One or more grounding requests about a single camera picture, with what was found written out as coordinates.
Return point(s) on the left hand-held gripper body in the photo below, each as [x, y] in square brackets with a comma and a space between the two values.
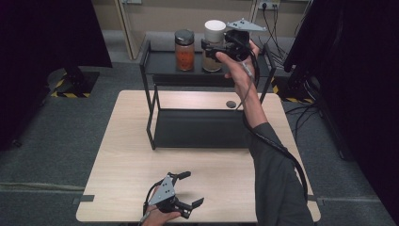
[164, 193]

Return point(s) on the black-lidded jar of orange spice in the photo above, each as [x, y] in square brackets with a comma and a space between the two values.
[184, 53]

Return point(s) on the white wall power outlet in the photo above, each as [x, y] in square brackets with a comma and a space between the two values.
[269, 3]

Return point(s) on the person's right hand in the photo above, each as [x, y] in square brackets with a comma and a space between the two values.
[243, 73]

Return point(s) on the person's left hand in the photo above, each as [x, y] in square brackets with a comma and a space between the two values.
[160, 219]

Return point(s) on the dark round table grommet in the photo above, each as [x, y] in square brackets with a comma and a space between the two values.
[231, 104]

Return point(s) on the grey tape strip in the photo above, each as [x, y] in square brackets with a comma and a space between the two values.
[319, 199]
[84, 198]

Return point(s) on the stand base with hazard tape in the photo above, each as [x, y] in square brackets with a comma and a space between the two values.
[295, 91]
[76, 83]

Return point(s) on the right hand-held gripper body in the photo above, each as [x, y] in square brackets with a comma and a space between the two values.
[238, 44]

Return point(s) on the white-lidded jar of beige powder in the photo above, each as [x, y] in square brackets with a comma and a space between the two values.
[215, 29]

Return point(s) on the black metal two-tier shelf rack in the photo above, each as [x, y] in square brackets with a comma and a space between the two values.
[194, 128]

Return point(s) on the black curtain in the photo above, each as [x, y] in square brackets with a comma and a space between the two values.
[47, 47]
[360, 78]

